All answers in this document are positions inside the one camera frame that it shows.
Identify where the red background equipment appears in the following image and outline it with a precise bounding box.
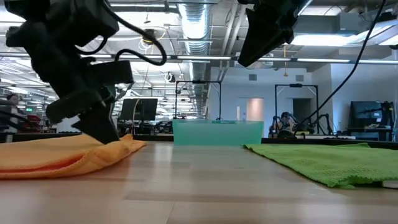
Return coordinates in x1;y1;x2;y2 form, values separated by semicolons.
23;114;42;131

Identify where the green microfiber towel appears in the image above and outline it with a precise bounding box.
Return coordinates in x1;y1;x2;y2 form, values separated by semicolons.
243;142;398;190

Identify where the orange microfiber towel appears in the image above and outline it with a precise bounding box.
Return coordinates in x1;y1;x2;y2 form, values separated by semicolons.
0;133;147;180

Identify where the black aluminium table frame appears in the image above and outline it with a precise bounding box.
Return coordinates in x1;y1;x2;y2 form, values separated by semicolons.
0;132;398;151

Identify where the black ceiling-mounted device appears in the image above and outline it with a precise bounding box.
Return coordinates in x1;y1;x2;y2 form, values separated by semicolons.
142;28;158;45

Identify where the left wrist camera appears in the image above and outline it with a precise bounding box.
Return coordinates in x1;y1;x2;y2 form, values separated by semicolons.
88;60;135;85

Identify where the black background monitor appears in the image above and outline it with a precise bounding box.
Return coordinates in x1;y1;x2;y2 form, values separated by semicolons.
349;100;384;129
119;98;159;122

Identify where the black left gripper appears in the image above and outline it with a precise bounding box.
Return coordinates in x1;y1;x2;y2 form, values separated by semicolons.
23;49;121;145

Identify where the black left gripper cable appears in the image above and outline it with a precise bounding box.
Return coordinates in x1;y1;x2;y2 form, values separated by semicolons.
74;0;168;67

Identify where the teal translucent plastic basket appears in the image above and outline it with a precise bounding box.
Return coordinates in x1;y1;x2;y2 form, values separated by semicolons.
172;119;264;146

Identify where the white pillar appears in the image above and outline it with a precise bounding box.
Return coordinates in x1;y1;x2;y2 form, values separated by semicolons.
57;116;79;134

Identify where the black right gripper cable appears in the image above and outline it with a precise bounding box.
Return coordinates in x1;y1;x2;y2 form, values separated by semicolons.
293;0;387;135

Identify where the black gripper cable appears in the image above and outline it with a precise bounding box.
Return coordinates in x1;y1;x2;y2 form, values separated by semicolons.
74;0;168;67
293;0;387;135

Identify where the person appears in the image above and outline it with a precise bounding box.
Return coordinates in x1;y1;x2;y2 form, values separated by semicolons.
278;111;299;139
4;93;24;143

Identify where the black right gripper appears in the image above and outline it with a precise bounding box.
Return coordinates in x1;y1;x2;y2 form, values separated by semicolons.
238;0;307;67

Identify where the black metal stand frame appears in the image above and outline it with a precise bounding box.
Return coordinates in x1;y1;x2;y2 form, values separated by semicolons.
274;83;320;138

